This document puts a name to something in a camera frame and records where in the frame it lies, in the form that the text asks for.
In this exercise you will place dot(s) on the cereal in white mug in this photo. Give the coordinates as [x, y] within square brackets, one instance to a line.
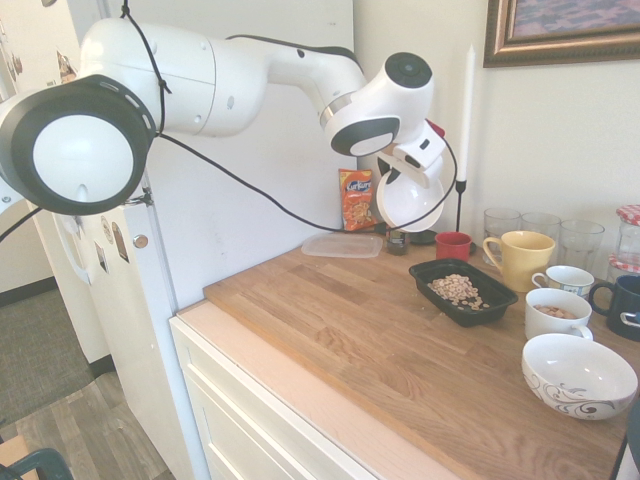
[555, 312]

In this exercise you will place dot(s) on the yellow mug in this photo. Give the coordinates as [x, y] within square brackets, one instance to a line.
[525, 260]

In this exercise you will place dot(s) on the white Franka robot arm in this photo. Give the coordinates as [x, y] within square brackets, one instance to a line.
[225, 90]

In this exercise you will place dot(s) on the white bowl with swirl pattern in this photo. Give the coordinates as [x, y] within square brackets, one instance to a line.
[575, 370]

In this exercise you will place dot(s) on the orange snack bag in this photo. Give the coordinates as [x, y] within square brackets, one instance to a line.
[356, 200]

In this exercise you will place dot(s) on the plain white bowl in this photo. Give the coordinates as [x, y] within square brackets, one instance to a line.
[415, 205]

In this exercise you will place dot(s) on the large wooden butcher board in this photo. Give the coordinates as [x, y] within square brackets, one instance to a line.
[350, 325]

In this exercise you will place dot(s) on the large white mug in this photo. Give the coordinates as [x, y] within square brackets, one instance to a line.
[550, 327]

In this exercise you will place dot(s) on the framed picture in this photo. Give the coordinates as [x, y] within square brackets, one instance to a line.
[565, 30]

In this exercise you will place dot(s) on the black plastic tray box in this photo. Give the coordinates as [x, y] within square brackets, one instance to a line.
[462, 315]

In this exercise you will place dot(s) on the clear drinking glass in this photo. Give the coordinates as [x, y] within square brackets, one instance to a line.
[501, 222]
[582, 245]
[541, 225]

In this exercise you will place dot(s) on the clear plastic lid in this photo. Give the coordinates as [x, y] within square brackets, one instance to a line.
[340, 246]

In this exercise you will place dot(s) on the tallest white candle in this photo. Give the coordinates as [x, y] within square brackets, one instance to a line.
[469, 100]

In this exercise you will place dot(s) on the glass jar red checkered lid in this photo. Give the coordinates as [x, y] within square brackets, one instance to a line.
[629, 235]
[622, 265]

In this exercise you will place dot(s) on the tall-stem black candle holder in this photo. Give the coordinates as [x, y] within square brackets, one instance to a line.
[460, 205]

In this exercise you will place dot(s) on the white drawer cabinet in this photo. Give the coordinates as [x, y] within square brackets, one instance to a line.
[240, 425]

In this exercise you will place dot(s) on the medium black candle holder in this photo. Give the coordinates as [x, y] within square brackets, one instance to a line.
[425, 238]

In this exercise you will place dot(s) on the brown arched fridge magnet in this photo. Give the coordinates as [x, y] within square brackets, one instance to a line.
[120, 242]

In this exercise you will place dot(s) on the round fridge magnet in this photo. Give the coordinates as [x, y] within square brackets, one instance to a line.
[105, 227]

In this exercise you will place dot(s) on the white refrigerator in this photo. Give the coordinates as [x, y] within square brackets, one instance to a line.
[225, 225]

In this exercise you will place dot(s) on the rectangular photo fridge magnet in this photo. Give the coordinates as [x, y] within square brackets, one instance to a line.
[101, 257]

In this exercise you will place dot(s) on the cereal rings pile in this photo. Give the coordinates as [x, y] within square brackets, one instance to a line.
[457, 292]

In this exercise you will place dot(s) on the small white patterned cup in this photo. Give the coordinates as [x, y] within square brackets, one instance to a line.
[570, 280]

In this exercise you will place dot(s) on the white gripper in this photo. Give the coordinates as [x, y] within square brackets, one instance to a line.
[425, 175]

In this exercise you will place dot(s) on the red mug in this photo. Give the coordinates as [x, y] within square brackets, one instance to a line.
[452, 247]

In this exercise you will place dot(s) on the dark blue mug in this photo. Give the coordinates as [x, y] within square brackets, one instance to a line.
[622, 300]

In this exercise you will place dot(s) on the spice jar with black lid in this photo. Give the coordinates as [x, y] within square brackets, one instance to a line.
[398, 245]

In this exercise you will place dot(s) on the dark green chair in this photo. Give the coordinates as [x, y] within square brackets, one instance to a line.
[40, 465]

